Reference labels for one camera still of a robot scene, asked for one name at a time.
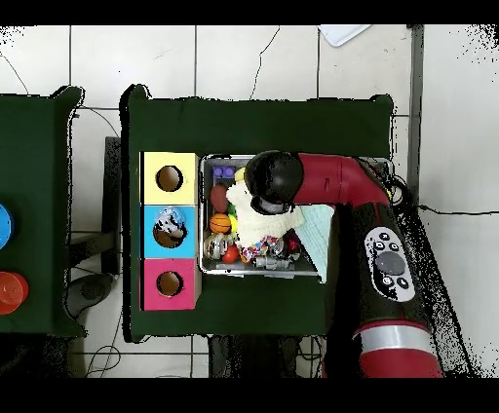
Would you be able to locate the cream waffle cloth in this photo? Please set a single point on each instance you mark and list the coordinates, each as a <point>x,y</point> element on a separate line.
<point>253,226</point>

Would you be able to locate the crushed clear plastic bottle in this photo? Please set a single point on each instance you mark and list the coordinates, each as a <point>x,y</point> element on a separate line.
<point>169,220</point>

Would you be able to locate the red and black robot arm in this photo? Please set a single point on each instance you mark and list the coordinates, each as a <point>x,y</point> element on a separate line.
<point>339,179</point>

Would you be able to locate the wooden box with three holes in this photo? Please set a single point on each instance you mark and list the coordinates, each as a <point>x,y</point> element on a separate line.
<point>169,187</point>

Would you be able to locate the brown toy football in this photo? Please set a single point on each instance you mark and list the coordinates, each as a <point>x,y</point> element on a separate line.
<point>219,198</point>

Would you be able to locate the small orange basketball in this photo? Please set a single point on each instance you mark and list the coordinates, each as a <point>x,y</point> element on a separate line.
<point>220,223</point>

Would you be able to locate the yellow duck toy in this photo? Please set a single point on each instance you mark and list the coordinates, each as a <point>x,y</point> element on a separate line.
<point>239,174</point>

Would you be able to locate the crumpled colourful spotted cloth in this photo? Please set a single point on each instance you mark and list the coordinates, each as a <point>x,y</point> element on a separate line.
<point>257,246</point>

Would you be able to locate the crushed silver can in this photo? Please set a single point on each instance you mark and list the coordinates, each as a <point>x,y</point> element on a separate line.
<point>216,246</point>

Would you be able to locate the mint green waffle cloth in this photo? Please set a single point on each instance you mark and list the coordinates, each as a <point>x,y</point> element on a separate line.
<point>317,233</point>

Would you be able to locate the black metal stand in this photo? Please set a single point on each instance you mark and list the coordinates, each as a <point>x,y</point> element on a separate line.
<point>112,195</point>

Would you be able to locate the white tray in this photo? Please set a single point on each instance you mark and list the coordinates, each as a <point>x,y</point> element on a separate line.
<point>343,33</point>

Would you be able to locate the dark green side table cloth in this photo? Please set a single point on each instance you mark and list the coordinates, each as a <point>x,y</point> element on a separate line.
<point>35,175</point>

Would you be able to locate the blue round lid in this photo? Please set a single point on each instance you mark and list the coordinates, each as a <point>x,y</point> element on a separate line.
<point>5,226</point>

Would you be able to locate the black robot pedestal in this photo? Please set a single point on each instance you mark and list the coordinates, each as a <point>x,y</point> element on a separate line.
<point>249,358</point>

